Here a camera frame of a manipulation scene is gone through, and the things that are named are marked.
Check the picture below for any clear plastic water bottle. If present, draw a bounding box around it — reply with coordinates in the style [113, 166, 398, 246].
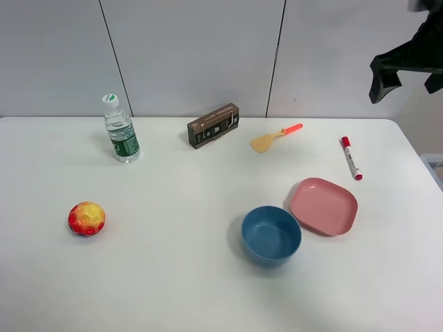
[102, 93, 141, 163]

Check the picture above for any red yellow bumpy ball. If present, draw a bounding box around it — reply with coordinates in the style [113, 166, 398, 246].
[68, 201, 106, 237]

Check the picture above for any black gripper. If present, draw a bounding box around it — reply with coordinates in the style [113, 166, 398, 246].
[369, 1, 443, 104]

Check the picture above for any pink square plate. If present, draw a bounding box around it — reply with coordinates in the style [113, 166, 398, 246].
[289, 178, 358, 237]

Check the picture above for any yellow spatula orange handle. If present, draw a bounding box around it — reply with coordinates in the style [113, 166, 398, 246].
[249, 123, 304, 154]

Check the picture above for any blue bowl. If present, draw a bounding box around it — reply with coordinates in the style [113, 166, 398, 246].
[241, 205, 302, 266]

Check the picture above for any brown cardboard box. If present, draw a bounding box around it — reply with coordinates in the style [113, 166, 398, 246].
[187, 103, 239, 149]

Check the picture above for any red white marker pen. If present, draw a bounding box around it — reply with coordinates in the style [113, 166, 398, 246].
[341, 136, 363, 181]

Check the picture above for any grey bin at table edge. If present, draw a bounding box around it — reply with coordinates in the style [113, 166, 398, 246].
[420, 154, 443, 191]

